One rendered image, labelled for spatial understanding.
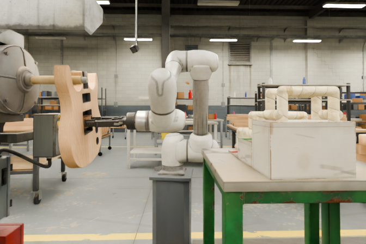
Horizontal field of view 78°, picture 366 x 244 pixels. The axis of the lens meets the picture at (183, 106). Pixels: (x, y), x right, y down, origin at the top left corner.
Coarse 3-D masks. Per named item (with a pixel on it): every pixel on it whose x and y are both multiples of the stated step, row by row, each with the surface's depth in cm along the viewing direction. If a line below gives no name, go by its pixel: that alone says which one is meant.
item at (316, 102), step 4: (316, 96) 78; (320, 96) 78; (312, 100) 79; (316, 100) 78; (320, 100) 78; (312, 104) 79; (316, 104) 78; (320, 104) 78; (312, 108) 79; (316, 108) 78; (320, 108) 78; (312, 112) 79; (316, 112) 78; (312, 116) 79; (316, 116) 78
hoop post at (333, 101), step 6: (330, 96) 71; (336, 96) 70; (330, 102) 71; (336, 102) 70; (330, 108) 71; (336, 108) 70; (330, 114) 71; (336, 114) 70; (330, 120) 71; (336, 120) 70
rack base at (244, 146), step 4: (240, 140) 94; (244, 140) 89; (248, 140) 86; (240, 144) 94; (244, 144) 89; (248, 144) 84; (240, 148) 94; (244, 148) 89; (248, 148) 84; (240, 152) 94; (244, 152) 89; (248, 152) 84; (240, 156) 94; (244, 156) 89; (248, 156) 84; (244, 160) 89; (248, 160) 84; (248, 164) 84
